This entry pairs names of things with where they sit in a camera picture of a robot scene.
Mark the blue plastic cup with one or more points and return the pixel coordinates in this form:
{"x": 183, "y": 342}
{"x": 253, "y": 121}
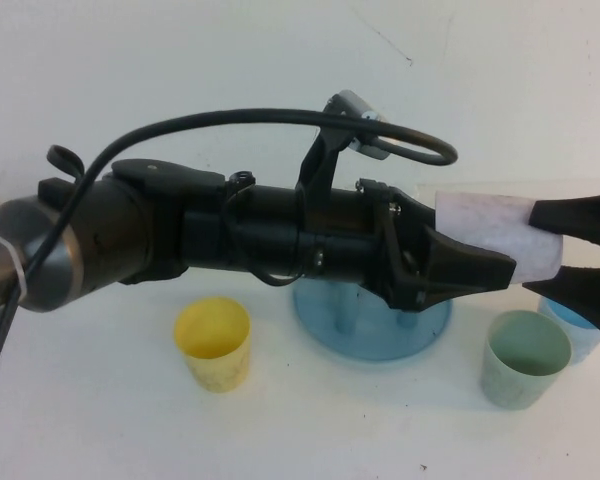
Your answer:
{"x": 582, "y": 342}

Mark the white zip tie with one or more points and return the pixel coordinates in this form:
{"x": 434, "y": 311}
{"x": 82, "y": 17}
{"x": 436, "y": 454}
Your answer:
{"x": 17, "y": 265}

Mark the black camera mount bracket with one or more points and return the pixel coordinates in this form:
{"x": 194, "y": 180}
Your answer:
{"x": 320, "y": 165}

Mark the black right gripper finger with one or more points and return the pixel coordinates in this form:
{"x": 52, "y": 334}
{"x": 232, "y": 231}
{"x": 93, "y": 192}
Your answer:
{"x": 580, "y": 217}
{"x": 590, "y": 300}

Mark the green plastic cup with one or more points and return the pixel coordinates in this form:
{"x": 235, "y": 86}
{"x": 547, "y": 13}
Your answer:
{"x": 510, "y": 390}

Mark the yellow plastic cup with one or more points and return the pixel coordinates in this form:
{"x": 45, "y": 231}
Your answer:
{"x": 215, "y": 370}

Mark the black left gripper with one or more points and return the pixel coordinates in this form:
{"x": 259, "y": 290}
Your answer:
{"x": 405, "y": 235}

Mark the pink plastic cup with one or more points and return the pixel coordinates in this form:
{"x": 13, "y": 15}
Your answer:
{"x": 480, "y": 220}

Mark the blue cup stand white caps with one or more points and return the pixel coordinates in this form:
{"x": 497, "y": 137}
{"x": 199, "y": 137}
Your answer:
{"x": 370, "y": 340}

